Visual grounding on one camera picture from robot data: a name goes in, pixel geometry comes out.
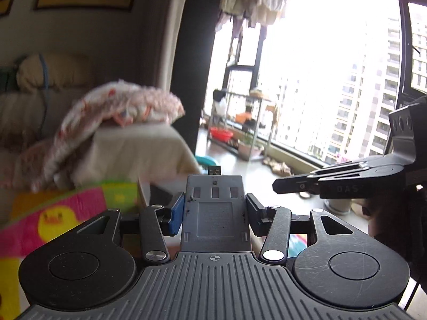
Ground beige sofa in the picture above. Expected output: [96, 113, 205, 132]
[0, 87, 201, 189]

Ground beige bundle with blue strap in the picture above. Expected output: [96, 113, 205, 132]
[16, 53, 98, 91]

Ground teal basin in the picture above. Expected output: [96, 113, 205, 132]
[195, 155, 216, 174]

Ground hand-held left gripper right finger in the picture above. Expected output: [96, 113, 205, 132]
[246, 193, 366, 265]

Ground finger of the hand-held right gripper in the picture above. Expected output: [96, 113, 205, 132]
[273, 162, 397, 194]
[318, 165, 408, 199]

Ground red basin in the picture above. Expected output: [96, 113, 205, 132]
[209, 127, 234, 142]

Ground metal rack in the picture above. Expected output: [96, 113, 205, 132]
[208, 88, 280, 161]

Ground colourful cartoon play mat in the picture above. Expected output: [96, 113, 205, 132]
[0, 180, 311, 320]

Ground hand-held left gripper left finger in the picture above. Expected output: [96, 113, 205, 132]
[75, 191, 185, 265]

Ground potted plant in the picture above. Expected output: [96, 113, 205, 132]
[238, 133, 265, 161]

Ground black curtain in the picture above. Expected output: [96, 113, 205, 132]
[169, 0, 228, 158]

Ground beige slippers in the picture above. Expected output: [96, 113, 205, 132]
[263, 158, 295, 176]

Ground floral blanket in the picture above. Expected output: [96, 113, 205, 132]
[17, 80, 186, 191]

